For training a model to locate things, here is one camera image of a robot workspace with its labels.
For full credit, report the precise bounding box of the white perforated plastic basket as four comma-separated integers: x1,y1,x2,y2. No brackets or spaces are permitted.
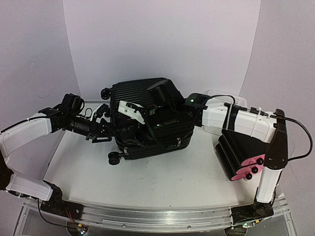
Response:
202,89,248,135

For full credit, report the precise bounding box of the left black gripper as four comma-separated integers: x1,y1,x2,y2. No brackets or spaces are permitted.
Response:
66,114,119,143

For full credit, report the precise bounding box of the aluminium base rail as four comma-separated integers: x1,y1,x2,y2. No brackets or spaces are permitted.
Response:
28,196,290,233

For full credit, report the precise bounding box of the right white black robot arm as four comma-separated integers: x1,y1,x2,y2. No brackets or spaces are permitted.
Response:
152,92,313,224

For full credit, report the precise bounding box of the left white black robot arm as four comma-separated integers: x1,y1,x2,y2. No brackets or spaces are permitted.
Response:
0,93,116,215

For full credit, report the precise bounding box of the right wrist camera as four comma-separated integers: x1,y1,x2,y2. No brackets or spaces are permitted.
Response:
118,100,145,124

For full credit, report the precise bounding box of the black ribbed hard-shell suitcase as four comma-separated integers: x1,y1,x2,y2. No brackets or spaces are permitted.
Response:
100,78,194,165

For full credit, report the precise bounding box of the black pouch with pink end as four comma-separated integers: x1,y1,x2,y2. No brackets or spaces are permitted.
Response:
219,130,267,166

